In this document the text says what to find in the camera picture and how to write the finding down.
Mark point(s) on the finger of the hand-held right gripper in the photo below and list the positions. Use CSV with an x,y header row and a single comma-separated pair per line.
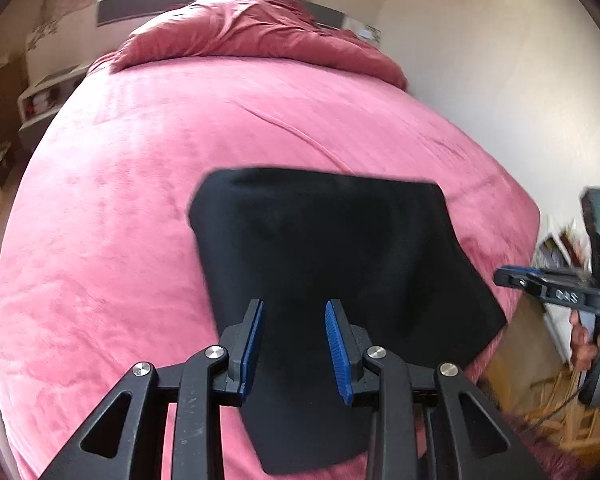
x,y
517,279

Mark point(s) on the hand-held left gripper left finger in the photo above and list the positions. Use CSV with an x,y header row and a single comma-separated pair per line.
x,y
252,355

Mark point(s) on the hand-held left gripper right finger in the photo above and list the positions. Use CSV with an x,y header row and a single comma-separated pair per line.
x,y
336,355

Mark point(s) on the black pants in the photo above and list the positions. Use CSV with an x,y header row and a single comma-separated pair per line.
x,y
330,240

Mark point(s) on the person's right hand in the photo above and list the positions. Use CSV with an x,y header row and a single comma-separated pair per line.
x,y
581,345

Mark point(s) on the wooden folding rack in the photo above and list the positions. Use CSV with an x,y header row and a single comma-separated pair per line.
x,y
570,425

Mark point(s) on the pink bed sheet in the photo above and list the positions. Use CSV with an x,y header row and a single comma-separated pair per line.
x,y
130,210

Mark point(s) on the red duvet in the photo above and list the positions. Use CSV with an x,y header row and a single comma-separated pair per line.
x,y
240,30

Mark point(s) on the white shelf unit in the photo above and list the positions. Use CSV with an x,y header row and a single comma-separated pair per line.
x,y
45,100

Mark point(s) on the wooden cabinet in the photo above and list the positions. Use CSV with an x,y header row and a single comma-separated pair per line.
x,y
0,110

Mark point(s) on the dark headboard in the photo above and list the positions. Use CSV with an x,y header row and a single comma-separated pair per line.
x,y
130,10

